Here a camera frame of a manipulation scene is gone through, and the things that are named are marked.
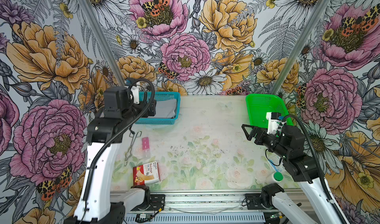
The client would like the aluminium front rail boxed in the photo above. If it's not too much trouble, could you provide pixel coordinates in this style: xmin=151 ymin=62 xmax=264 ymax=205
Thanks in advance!
xmin=109 ymin=189 xmax=312 ymax=217

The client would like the grey cloth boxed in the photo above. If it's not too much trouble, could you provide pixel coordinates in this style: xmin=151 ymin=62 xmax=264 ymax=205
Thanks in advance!
xmin=154 ymin=99 xmax=177 ymax=119

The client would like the right aluminium frame post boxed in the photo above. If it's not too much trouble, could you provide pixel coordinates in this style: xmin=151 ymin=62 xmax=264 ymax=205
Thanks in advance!
xmin=270 ymin=0 xmax=331 ymax=95

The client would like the aluminium frame post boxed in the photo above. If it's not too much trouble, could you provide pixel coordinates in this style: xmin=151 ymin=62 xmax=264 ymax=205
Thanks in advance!
xmin=270 ymin=0 xmax=331 ymax=95
xmin=77 ymin=0 xmax=125 ymax=86

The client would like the bandage box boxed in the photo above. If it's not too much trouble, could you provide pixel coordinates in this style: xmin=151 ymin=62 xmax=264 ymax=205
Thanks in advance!
xmin=133 ymin=161 xmax=160 ymax=185

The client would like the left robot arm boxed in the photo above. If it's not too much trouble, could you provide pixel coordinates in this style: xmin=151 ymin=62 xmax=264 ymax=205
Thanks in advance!
xmin=64 ymin=78 xmax=155 ymax=224

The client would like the pink small eraser block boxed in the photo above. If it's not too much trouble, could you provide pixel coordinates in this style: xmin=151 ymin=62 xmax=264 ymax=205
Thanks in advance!
xmin=142 ymin=137 xmax=150 ymax=150

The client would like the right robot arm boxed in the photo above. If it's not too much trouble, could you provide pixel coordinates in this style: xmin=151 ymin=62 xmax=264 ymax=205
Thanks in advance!
xmin=241 ymin=112 xmax=349 ymax=224

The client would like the green plastic basket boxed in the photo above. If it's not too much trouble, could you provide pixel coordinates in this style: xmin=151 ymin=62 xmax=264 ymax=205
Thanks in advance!
xmin=245 ymin=94 xmax=289 ymax=128

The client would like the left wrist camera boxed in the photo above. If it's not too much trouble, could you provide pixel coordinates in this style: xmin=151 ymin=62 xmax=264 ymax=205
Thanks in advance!
xmin=104 ymin=85 xmax=140 ymax=111

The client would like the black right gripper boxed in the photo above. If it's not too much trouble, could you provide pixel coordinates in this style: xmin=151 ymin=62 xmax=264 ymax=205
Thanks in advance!
xmin=241 ymin=124 xmax=290 ymax=159

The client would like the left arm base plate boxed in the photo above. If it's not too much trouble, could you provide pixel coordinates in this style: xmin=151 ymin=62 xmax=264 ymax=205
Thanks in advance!
xmin=132 ymin=194 xmax=166 ymax=211

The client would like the left aluminium frame post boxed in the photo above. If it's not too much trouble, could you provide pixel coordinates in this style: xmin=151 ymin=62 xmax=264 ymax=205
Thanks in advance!
xmin=77 ymin=0 xmax=125 ymax=86

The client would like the teal plastic basket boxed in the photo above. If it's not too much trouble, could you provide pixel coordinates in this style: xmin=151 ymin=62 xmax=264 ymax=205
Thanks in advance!
xmin=136 ymin=92 xmax=181 ymax=125

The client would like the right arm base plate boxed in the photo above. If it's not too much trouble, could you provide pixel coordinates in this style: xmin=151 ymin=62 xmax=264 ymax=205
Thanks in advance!
xmin=244 ymin=192 xmax=282 ymax=210

